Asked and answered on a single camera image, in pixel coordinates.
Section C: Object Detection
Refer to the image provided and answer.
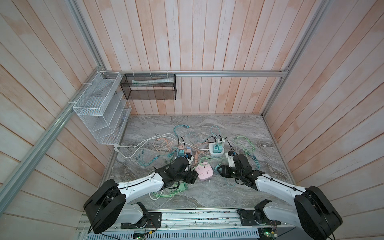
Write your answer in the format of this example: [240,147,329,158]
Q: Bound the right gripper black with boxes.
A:
[215,163,243,180]

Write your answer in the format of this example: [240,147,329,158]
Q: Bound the pink power strip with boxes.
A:
[195,162,214,181]

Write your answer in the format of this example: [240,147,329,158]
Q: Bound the light green USB charger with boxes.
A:
[177,183,188,193]

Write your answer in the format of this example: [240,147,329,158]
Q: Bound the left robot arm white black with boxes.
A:
[84,153,199,234]

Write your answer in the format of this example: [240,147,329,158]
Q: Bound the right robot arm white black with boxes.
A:
[217,151,343,240]

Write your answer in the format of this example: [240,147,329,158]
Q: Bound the blue power strip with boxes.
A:
[178,148,194,164]

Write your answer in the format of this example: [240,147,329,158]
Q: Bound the teal charger on white strip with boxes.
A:
[213,144,224,154]

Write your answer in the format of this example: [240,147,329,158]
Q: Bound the white power strip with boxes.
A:
[209,143,224,158]

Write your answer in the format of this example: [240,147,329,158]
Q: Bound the black mesh basket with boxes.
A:
[120,73,177,101]

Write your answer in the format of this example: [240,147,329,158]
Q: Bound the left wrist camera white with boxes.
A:
[184,154,194,165]

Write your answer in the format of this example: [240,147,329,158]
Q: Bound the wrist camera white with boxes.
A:
[184,154,194,165]
[225,151,236,168]

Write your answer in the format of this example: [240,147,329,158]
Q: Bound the teal USB cable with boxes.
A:
[136,149,178,168]

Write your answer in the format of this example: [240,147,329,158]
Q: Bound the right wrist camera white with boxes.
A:
[225,151,236,168]

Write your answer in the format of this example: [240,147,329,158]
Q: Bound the green cable bundle right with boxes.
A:
[232,135,262,170]

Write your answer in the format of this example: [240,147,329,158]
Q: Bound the black cable on white strip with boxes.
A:
[205,135,227,144]

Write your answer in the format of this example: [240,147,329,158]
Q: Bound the white power cord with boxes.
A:
[113,134,210,160]

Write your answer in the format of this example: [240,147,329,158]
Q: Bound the aluminium front rail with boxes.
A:
[74,206,325,232]

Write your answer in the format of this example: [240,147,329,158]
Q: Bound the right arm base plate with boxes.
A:
[237,209,281,226]

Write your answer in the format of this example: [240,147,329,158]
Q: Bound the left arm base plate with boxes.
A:
[121,212,162,229]

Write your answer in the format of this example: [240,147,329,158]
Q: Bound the white wire mesh shelf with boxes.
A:
[73,72,132,146]

